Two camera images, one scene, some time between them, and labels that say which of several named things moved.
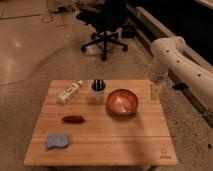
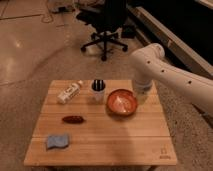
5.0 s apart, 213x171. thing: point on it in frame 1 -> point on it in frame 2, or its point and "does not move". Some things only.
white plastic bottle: [70, 92] does not move
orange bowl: [122, 102] does not move
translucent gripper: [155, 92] -> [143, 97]
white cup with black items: [98, 88] does not move
